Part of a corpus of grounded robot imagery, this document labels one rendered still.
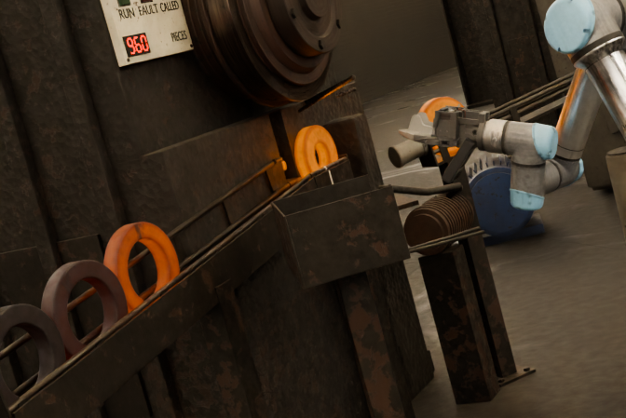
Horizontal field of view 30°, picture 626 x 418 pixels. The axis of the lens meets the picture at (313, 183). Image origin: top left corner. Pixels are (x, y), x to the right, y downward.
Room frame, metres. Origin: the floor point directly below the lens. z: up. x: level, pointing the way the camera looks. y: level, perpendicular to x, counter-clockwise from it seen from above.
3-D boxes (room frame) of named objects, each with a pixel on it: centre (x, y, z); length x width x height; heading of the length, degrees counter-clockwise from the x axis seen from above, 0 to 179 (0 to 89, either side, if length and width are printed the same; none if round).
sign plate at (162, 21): (2.54, 0.25, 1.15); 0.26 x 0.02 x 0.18; 151
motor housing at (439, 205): (3.00, -0.29, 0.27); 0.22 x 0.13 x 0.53; 151
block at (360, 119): (2.99, -0.12, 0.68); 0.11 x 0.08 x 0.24; 61
